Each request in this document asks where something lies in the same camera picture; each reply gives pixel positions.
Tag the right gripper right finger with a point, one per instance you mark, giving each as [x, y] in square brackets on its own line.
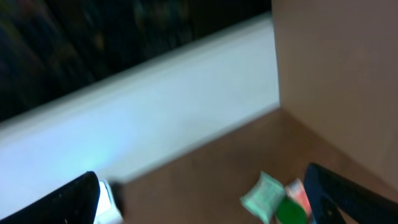
[329, 193]

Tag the mint green wipes pack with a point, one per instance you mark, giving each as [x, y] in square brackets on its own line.
[264, 197]

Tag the orange small packet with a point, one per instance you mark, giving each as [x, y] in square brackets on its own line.
[295, 191]

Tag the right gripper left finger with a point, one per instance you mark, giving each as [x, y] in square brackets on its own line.
[75, 202]

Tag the green lid jar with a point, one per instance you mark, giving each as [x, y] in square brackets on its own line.
[289, 212]

